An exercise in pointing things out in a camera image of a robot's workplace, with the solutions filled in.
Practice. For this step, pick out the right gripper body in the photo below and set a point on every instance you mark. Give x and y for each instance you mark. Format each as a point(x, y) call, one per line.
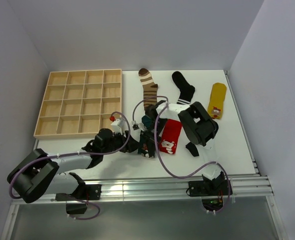
point(150, 135)

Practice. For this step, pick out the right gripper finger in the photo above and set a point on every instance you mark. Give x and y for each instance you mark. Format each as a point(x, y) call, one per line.
point(147, 140)
point(131, 146)

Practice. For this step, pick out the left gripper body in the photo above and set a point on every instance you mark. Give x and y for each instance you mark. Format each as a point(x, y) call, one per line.
point(117, 143)

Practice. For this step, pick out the dark teal sock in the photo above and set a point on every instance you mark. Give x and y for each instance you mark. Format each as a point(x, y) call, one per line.
point(145, 153)

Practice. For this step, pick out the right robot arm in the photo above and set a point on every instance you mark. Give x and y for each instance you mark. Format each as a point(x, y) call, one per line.
point(199, 128)

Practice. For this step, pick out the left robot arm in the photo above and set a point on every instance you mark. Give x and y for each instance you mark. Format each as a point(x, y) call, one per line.
point(43, 174)

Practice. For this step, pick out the red sock with white bear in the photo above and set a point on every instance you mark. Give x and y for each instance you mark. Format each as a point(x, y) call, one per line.
point(170, 136)

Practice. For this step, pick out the plain black sock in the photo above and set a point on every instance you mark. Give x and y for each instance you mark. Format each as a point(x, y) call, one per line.
point(192, 149)

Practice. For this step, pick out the wooden compartment tray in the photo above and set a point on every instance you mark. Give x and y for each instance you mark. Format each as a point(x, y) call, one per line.
point(77, 104)

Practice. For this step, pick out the brown striped sock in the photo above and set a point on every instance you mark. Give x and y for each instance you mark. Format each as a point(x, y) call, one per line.
point(150, 88)

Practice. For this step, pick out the black sock with white stripes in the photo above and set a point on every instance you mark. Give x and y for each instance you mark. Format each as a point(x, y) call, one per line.
point(186, 90)

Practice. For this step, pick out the yellow sock with cartoon face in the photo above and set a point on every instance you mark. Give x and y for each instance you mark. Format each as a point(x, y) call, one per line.
point(216, 101)

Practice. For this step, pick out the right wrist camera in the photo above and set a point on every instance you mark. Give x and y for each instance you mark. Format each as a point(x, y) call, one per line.
point(135, 125)

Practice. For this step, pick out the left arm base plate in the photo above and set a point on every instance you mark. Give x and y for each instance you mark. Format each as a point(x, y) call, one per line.
point(85, 192)

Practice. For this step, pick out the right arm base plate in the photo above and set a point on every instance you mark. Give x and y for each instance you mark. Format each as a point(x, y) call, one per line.
point(208, 188)

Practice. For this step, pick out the aluminium mounting rail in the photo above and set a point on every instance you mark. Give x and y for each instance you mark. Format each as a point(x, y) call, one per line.
point(159, 189)

